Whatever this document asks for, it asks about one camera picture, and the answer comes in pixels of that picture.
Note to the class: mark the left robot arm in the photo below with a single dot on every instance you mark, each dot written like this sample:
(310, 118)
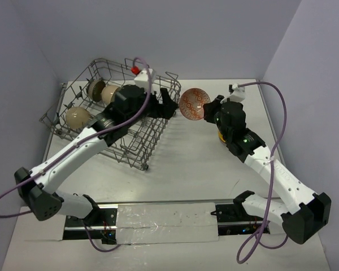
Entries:
(40, 185)

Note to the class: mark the brown ribbed bowl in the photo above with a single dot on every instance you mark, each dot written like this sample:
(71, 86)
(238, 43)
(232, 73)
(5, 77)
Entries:
(95, 89)

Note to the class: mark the red blue patterned bowl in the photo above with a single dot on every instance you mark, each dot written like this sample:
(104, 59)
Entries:
(191, 103)

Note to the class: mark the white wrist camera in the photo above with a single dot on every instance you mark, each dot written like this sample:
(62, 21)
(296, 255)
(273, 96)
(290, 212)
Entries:
(143, 78)
(236, 93)

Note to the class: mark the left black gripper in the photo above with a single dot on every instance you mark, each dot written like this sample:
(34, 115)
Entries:
(157, 101)

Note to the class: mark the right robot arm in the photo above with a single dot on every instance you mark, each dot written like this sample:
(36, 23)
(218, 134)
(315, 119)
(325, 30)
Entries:
(303, 212)

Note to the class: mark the grey wire dish rack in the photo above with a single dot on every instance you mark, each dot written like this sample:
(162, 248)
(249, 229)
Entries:
(136, 147)

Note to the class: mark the white bowl top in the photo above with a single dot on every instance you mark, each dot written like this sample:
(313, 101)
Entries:
(77, 117)

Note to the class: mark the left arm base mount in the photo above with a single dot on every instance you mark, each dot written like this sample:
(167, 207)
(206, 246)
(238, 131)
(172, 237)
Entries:
(102, 228)

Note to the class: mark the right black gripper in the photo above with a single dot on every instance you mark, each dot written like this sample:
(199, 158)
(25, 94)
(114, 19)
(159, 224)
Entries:
(210, 108)

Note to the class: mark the yellow bowl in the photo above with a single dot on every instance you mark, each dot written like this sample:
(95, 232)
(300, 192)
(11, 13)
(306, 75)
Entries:
(222, 140)

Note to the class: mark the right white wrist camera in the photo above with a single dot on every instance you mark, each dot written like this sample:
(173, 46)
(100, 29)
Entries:
(236, 93)

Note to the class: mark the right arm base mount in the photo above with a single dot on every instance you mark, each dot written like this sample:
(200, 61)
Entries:
(232, 218)

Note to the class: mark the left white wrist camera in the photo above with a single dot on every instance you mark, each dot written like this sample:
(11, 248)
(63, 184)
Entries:
(143, 78)

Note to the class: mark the white taped cover sheet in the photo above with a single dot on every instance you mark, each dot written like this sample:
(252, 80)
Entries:
(166, 223)

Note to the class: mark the plain white bowl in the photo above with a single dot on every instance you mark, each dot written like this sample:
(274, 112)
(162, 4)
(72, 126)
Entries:
(108, 93)

